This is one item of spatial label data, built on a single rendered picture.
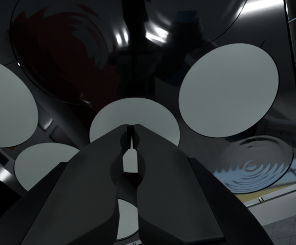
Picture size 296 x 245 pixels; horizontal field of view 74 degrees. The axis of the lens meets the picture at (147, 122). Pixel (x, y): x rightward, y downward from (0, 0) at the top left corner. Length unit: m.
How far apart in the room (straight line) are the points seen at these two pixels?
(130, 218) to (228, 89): 0.22
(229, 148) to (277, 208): 0.30
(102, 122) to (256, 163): 0.20
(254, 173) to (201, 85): 0.15
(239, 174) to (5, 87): 0.28
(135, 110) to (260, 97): 0.13
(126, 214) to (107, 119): 0.16
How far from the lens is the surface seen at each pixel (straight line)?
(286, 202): 0.53
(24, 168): 0.28
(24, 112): 0.23
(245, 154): 0.27
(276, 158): 0.30
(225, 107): 0.22
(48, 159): 0.26
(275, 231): 2.52
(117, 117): 0.21
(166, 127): 0.21
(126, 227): 0.34
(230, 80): 0.21
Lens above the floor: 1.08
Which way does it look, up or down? 60 degrees down
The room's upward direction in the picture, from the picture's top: 174 degrees clockwise
